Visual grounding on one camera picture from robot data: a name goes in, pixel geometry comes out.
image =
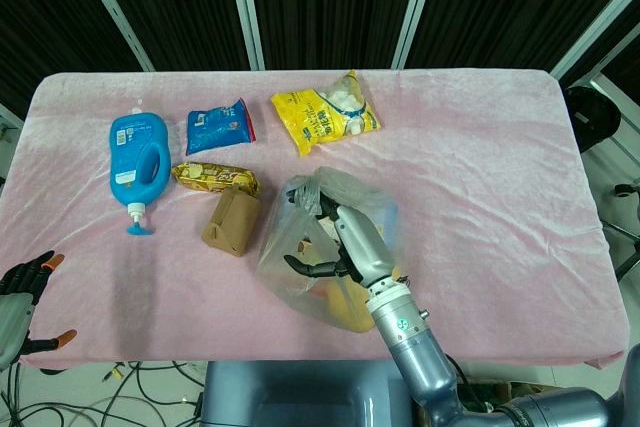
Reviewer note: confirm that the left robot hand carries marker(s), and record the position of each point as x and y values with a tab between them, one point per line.
15	317

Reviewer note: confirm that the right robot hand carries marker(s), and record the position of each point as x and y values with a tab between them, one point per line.
362	247

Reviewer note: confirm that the clear plastic bag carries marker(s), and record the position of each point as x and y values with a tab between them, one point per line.
285	257

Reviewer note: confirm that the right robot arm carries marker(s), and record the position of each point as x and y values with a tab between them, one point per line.
420	362

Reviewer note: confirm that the yellow marshmallow bag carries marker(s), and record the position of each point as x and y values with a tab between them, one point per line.
315	117

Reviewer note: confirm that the yellow soft item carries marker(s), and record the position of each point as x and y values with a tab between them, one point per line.
350	317

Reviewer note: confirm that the pink velvet table cloth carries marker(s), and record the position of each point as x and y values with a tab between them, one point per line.
475	222

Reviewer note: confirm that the brown cardboard gable box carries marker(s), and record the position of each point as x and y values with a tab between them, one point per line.
235	222

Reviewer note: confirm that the gold biscuit packet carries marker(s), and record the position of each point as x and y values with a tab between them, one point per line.
210	174

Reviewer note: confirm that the grey-blue robot torso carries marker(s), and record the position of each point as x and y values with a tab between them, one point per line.
280	397

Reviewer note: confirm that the blue snack packet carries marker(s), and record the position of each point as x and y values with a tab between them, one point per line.
215	127

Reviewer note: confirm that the blue pump detergent bottle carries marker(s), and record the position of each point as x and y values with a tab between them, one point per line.
130	147

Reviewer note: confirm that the black round stool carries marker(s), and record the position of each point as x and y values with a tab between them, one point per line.
595	117

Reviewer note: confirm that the black stand base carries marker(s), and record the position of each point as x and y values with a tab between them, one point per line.
625	191

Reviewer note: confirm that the white frame pole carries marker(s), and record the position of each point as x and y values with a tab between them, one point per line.
247	17
415	12
595	27
112	9

